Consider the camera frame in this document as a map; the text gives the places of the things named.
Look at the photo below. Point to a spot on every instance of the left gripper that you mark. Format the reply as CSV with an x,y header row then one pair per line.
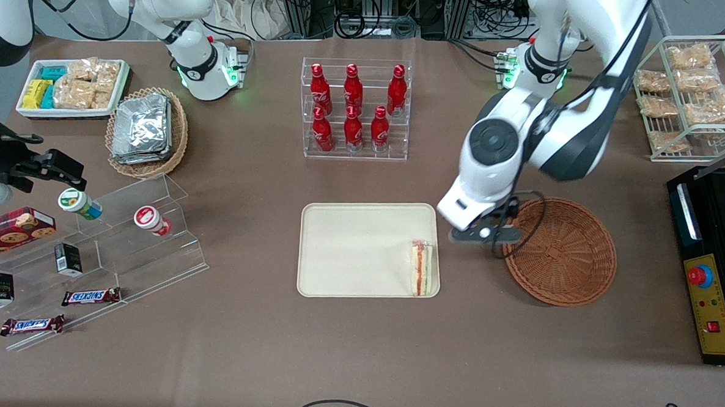
x,y
511,211

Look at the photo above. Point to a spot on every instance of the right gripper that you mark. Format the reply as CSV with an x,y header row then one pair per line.
x,y
4,162

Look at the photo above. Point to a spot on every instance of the plastic-wrapped triangle sandwich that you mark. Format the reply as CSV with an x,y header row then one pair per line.
x,y
423,268

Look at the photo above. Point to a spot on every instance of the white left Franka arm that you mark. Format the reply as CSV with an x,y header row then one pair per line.
x,y
561,139

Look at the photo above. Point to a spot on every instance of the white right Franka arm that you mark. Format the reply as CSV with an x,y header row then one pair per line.
x,y
191,67

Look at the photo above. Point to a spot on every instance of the round brown wicker basket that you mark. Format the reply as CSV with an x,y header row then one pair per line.
x,y
562,255

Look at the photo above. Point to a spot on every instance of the cream plastic serving tray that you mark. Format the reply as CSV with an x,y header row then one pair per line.
x,y
360,249

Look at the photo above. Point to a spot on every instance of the light wicker basket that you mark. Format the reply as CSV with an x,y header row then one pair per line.
x,y
179,134

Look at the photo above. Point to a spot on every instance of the green-lid yogurt cup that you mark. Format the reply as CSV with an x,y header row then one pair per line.
x,y
78,203

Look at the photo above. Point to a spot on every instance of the red tartan cookie box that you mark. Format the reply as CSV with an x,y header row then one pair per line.
x,y
6,231

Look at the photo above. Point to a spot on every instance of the white rectangular snack bin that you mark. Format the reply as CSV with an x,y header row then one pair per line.
x,y
27,110

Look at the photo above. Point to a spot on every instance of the teal snack pack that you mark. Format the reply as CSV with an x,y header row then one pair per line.
x,y
48,98
53,72

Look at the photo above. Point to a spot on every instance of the yellow snack pack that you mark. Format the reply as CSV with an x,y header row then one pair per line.
x,y
35,94

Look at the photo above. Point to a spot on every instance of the clear-wrapped rice cracker pack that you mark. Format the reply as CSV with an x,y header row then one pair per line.
x,y
709,110
669,142
84,70
73,95
697,80
108,76
690,57
658,107
652,81

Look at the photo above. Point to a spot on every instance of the clear acrylic bottle rack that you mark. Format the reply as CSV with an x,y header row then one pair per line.
x,y
402,138

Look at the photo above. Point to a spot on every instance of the stack of silver foil packs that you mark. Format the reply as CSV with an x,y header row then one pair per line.
x,y
140,129

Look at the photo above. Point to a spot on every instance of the red cola bottle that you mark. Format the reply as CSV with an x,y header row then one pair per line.
x,y
353,88
379,131
320,90
353,131
397,90
323,133

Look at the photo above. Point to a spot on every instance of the red-lid yogurt cup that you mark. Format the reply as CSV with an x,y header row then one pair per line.
x,y
150,220

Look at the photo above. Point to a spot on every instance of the Snickers chocolate bar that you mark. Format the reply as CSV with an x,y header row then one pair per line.
x,y
91,296
31,325

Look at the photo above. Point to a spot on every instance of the clear acrylic step stand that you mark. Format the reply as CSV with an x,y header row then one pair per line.
x,y
151,268

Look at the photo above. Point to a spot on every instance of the black machine with yellow panel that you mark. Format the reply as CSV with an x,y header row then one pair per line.
x,y
710,304

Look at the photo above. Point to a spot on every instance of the beige cloth bag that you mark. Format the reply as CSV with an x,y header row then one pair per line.
x,y
248,9

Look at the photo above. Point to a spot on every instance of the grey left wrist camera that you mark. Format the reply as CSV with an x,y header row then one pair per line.
x,y
483,234

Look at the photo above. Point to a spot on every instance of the aluminium frame rack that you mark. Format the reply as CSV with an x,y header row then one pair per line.
x,y
298,5

